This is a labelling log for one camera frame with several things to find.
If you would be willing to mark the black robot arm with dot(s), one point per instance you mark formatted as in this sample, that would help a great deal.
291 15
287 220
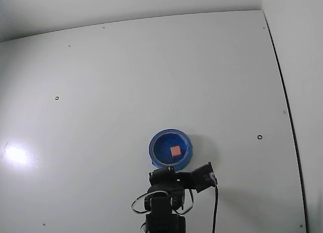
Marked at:
164 215

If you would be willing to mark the orange cube block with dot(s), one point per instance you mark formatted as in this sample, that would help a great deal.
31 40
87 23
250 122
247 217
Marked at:
175 151

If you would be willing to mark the blue tape roll bin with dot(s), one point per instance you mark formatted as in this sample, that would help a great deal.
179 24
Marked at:
161 152

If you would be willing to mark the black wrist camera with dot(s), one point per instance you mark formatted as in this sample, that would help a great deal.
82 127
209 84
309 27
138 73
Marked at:
203 178

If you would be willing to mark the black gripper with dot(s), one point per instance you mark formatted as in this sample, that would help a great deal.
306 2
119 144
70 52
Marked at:
162 177

